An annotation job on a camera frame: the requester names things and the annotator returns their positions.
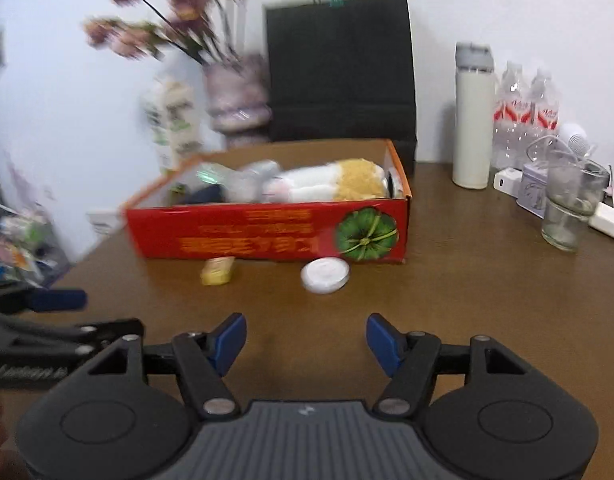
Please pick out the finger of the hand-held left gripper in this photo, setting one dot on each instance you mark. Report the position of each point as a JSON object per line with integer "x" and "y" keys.
{"x": 62, "y": 337}
{"x": 62, "y": 300}

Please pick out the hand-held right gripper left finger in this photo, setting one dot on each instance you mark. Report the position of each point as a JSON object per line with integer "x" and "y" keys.
{"x": 229, "y": 345}

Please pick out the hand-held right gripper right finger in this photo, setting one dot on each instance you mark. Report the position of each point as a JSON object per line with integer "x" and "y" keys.
{"x": 384, "y": 345}

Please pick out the red orange cardboard box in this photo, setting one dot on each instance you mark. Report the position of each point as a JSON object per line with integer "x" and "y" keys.
{"x": 287, "y": 230}

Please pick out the navy zip pouch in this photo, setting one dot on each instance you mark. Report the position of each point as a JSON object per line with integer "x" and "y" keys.
{"x": 204, "y": 195}

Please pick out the brown wooden desktop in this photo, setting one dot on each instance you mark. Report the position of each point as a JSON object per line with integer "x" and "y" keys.
{"x": 462, "y": 285}

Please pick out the pile of colourful packets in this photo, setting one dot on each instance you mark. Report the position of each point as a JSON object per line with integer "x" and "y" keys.
{"x": 19, "y": 245}

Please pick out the yellow small packet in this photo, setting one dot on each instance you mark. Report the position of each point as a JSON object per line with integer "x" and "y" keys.
{"x": 218, "y": 271}

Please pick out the white round disc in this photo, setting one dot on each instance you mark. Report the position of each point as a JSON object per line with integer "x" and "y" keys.
{"x": 325, "y": 275}

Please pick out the silver green packet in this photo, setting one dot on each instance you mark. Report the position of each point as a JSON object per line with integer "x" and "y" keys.
{"x": 247, "y": 177}

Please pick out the white yellow plush toy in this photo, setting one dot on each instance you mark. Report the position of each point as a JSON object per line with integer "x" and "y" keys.
{"x": 332, "y": 180}

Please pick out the white charger block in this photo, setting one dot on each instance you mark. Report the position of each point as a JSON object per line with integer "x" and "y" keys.
{"x": 508, "y": 181}

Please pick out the white green milk carton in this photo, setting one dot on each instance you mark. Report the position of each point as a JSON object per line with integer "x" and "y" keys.
{"x": 172, "y": 120}

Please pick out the pale printed tin box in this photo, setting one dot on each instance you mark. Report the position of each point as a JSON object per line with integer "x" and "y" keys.
{"x": 532, "y": 192}

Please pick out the clear drinking glass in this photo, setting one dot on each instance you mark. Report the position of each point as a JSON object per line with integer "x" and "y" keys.
{"x": 569, "y": 210}

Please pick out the white thermos bottle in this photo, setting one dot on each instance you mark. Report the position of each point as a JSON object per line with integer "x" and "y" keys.
{"x": 474, "y": 130}

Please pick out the pink patterned vase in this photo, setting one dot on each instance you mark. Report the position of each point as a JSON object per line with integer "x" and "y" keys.
{"x": 237, "y": 95}

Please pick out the clear water bottle red label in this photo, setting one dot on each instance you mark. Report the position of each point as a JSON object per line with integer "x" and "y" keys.
{"x": 512, "y": 120}
{"x": 544, "y": 110}

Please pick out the white power strip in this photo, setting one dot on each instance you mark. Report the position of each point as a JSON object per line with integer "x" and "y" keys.
{"x": 612, "y": 220}

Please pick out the black paper bag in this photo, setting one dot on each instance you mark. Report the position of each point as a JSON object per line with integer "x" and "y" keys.
{"x": 342, "y": 70}

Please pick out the white round speaker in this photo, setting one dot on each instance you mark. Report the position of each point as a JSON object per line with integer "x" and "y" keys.
{"x": 573, "y": 140}

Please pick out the pink artificial flowers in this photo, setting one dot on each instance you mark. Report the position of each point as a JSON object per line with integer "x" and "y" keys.
{"x": 187, "y": 0}

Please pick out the white wall socket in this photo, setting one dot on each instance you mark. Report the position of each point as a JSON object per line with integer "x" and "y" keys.
{"x": 103, "y": 222}

